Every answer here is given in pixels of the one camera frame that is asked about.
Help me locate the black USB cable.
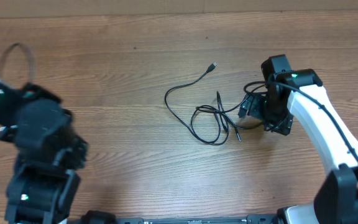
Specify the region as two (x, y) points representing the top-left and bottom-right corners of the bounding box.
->
(163, 62), (269, 146)

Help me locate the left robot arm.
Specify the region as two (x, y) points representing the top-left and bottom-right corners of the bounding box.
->
(0, 80), (88, 223)

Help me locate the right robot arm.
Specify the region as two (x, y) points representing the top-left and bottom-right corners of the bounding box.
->
(239, 55), (358, 224)

